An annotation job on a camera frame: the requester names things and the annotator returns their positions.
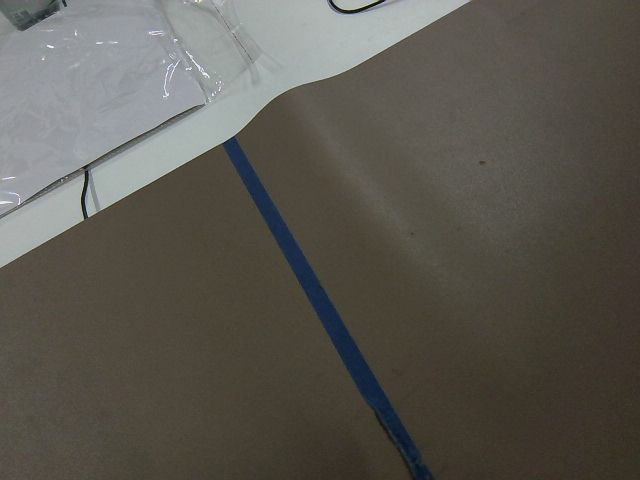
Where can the brown paper table cover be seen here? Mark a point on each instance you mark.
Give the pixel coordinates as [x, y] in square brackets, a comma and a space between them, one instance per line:
[469, 202]

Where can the clear plastic garment bag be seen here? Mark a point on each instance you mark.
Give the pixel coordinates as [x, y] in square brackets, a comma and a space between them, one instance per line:
[97, 75]

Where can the grey handheld device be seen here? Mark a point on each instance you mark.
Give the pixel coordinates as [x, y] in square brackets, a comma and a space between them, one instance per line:
[23, 14]

